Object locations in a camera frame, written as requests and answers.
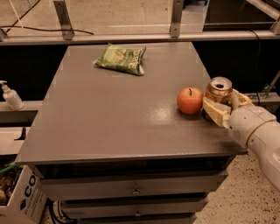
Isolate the drawer knob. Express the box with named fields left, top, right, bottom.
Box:
left=135, top=210, right=141, bottom=217
left=132, top=186, right=141, bottom=196

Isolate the green chip bag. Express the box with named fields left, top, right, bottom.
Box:
left=93, top=44, right=146, bottom=76

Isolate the red apple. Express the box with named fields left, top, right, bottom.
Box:
left=177, top=87, right=204, bottom=115

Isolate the left metal bracket post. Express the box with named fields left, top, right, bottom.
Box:
left=53, top=0, right=74, bottom=40

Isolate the white pump bottle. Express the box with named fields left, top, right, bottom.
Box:
left=0, top=80, right=24, bottom=110

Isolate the grey drawer cabinet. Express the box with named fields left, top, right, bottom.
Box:
left=17, top=42, right=242, bottom=224

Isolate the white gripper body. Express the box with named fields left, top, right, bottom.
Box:
left=228, top=105, right=277, bottom=148

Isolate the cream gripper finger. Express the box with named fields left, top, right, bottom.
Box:
left=203, top=97, right=232, bottom=128
left=230, top=89, right=253, bottom=109

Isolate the right metal bracket post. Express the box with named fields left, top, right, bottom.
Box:
left=170, top=0, right=184, bottom=38

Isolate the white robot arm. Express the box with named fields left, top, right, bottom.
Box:
left=203, top=89, right=280, bottom=192

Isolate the white cardboard box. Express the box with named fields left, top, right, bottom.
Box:
left=0, top=166, right=47, bottom=224

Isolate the metal bracket post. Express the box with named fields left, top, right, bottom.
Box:
left=170, top=0, right=184, bottom=38
left=53, top=0, right=74, bottom=40

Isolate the orange soda can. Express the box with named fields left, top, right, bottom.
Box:
left=206, top=76, right=233, bottom=104

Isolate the top drawer knob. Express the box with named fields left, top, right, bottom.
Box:
left=132, top=186, right=141, bottom=196

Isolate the black cable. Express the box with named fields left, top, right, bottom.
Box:
left=0, top=24, right=95, bottom=36

